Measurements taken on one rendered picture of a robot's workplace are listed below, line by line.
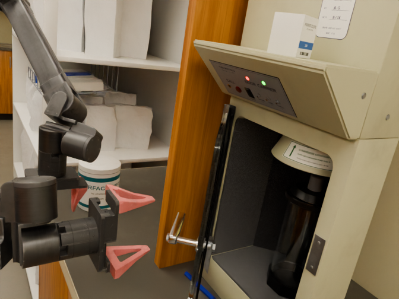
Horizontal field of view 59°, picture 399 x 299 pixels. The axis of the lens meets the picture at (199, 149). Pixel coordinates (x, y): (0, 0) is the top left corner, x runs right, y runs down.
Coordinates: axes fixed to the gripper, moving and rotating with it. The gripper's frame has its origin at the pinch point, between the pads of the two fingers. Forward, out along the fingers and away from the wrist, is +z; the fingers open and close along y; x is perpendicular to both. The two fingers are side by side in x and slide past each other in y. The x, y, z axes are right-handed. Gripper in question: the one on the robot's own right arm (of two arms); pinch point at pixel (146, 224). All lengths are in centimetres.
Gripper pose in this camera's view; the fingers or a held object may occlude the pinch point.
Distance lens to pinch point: 63.1
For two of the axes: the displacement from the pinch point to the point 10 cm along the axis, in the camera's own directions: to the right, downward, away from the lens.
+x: -5.3, -3.2, 7.9
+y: 1.3, -9.4, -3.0
